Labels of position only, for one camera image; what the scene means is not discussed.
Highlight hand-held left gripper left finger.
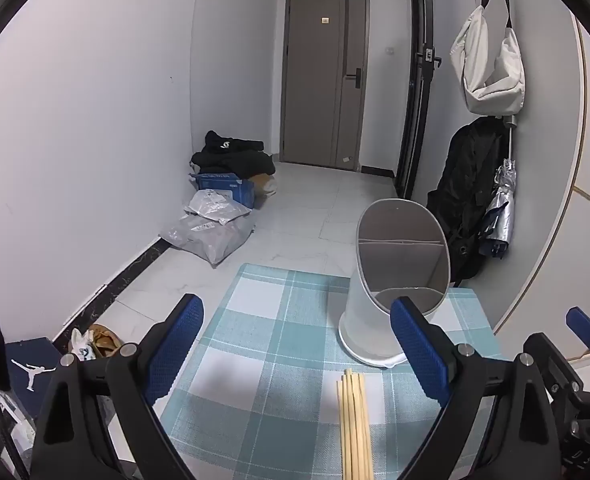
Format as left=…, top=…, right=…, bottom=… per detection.
left=27, top=293, right=206, bottom=480

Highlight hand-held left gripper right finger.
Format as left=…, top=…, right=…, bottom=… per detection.
left=390, top=296, right=567, bottom=480

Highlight white utensil holder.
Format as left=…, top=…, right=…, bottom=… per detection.
left=338, top=198, right=450, bottom=368

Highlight bundle of wooden chopsticks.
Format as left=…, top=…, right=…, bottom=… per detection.
left=336, top=368, right=374, bottom=480

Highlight white shoulder bag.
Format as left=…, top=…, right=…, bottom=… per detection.
left=449, top=0, right=526, bottom=116

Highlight brown shoes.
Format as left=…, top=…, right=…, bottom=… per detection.
left=87, top=324, right=123, bottom=358

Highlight white crumpled cloth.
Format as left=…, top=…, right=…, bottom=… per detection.
left=70, top=329, right=96, bottom=361

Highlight blue plaid table mat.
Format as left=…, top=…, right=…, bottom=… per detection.
left=160, top=262, right=506, bottom=480

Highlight grey plastic bag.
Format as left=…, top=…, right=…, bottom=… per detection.
left=159, top=212, right=255, bottom=268

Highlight white cabinet with gold trim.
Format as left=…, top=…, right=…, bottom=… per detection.
left=492, top=10, right=590, bottom=361

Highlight silver folding umbrella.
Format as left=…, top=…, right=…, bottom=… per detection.
left=480, top=115, right=519, bottom=261

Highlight dark blue shoe box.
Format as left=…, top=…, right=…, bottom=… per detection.
left=2, top=337, right=58, bottom=411

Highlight white plastic bag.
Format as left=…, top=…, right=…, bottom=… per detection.
left=184, top=188, right=253, bottom=226

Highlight blue cardboard box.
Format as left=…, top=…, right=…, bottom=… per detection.
left=190, top=172, right=256, bottom=208

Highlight black backpack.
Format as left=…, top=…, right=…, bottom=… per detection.
left=426, top=117, right=513, bottom=283

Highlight brown cardboard box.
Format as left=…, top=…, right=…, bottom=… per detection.
left=250, top=172, right=278, bottom=198

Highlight black clothes pile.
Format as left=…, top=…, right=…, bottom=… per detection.
left=191, top=130, right=276, bottom=178

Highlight grey-brown entrance door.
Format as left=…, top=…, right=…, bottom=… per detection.
left=281, top=0, right=371, bottom=170

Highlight black sliding door latch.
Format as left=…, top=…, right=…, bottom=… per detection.
left=415, top=47, right=443, bottom=68

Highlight black sliding door frame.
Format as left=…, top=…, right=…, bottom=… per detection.
left=395, top=0, right=443, bottom=201

